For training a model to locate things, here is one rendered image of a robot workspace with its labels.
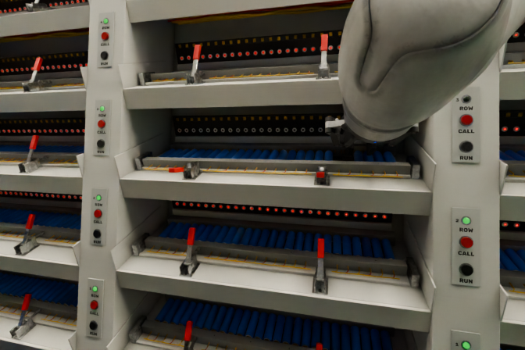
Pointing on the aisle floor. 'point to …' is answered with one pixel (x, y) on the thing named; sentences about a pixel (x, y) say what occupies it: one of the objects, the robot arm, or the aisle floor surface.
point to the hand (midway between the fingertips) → (360, 144)
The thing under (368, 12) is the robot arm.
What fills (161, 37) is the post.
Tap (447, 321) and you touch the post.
